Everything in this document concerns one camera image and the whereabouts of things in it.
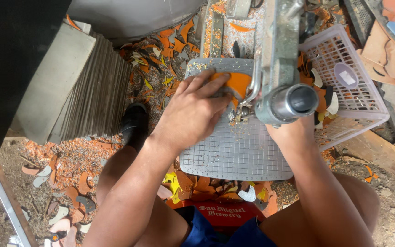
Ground rusty metal bar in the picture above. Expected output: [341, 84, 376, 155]
[0, 158, 39, 247]

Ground brown flat board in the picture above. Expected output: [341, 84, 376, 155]
[333, 130, 395, 176]

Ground person's right hand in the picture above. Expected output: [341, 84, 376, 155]
[265, 116, 317, 149]

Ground large black panel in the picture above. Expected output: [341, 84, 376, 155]
[0, 0, 73, 175]

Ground orange rubber sheet piece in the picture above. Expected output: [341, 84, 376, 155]
[208, 71, 253, 111]

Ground orange curved scrap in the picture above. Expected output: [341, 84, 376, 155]
[229, 22, 255, 33]

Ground grey gridded cutter table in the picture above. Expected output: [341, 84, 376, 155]
[180, 0, 294, 182]

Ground white plastic lattice basket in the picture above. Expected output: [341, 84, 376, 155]
[298, 23, 390, 152]

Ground blue shorts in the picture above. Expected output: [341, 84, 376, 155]
[174, 206, 278, 247]

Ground person's leg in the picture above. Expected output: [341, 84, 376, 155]
[259, 172, 380, 247]
[95, 144, 192, 247]

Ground translucent oval lid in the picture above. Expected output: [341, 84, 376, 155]
[333, 62, 359, 90]

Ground black shoe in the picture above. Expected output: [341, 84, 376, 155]
[120, 102, 149, 151]

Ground person's right leg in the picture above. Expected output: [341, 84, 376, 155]
[259, 172, 380, 247]

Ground perforated metal strip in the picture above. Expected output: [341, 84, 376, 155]
[342, 0, 374, 47]

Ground stack of grey sheets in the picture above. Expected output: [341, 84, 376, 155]
[15, 21, 132, 145]

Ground red plastic crate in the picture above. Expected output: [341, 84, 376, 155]
[166, 199, 267, 237]

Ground heap of cut rubber pieces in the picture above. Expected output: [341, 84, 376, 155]
[298, 51, 340, 130]

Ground grey round metal drum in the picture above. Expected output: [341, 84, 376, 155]
[66, 0, 208, 47]

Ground heap of brown boards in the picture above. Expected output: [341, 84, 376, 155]
[356, 0, 395, 101]

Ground person's left leg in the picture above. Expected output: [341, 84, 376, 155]
[95, 144, 192, 247]

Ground grey metal cutter lever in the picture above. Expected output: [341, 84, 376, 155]
[240, 0, 320, 126]

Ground small orange star scrap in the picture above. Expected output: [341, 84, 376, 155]
[363, 165, 379, 184]

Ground heap of orange rubber scraps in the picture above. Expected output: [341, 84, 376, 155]
[119, 16, 202, 112]
[157, 169, 279, 217]
[20, 137, 123, 247]

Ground person's left hand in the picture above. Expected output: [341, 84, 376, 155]
[149, 69, 234, 153]

